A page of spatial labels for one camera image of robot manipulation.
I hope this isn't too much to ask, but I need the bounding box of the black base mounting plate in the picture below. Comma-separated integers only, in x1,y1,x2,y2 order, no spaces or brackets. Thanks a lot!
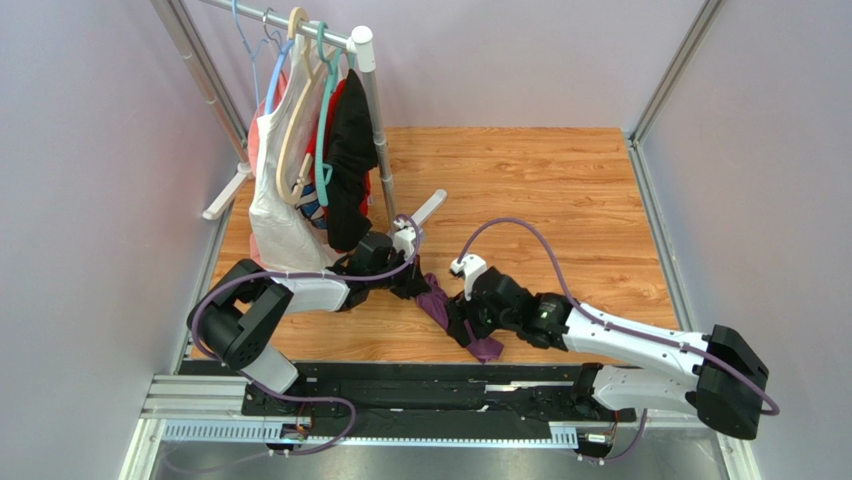
179,359,640,441

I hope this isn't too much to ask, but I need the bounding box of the white tank top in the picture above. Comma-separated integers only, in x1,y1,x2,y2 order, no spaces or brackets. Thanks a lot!
248,71,339,271

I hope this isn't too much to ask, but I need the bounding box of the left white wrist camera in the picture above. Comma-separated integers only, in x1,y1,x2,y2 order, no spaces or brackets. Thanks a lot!
392,220,422,260

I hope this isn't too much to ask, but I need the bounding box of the slotted cable duct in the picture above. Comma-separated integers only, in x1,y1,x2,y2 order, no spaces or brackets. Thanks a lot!
161,420,579,449

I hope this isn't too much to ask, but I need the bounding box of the aluminium frame rail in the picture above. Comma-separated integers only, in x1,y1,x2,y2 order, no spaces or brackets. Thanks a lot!
139,372,745,431

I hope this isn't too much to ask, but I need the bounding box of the purple cloth napkin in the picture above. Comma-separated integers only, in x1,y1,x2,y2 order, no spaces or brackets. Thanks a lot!
415,273,504,364

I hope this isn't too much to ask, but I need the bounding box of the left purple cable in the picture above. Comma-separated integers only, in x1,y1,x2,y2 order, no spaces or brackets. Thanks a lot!
159,213,425,475

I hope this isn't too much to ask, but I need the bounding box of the blue plastic hanger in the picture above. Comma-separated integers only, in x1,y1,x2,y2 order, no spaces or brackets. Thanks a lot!
263,39,294,115

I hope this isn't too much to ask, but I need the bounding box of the black garment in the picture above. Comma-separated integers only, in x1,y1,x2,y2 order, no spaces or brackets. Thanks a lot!
324,69,378,252

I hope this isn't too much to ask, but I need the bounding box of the white grey clothes rack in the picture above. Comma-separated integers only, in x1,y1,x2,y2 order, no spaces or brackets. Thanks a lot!
192,0,449,234

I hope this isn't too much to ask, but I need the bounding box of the purple cable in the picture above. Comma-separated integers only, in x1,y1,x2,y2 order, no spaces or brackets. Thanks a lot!
455,217,781,465
159,213,425,475

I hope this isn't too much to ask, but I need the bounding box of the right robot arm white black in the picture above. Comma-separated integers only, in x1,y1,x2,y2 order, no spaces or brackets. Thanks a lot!
445,259,769,440

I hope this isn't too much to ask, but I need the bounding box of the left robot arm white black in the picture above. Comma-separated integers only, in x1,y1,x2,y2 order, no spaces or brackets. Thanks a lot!
187,226,429,394

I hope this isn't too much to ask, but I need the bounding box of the light blue wire hanger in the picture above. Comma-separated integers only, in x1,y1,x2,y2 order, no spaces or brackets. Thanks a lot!
230,0,273,108

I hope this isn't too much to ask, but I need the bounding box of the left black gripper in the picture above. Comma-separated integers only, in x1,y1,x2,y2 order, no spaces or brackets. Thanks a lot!
367,248,431,300

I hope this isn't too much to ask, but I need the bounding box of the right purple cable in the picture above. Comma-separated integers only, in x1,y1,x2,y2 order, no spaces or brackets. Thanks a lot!
455,217,781,465

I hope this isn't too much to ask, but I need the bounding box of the teal plastic hanger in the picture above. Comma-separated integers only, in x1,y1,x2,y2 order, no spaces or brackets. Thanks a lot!
314,21,342,207

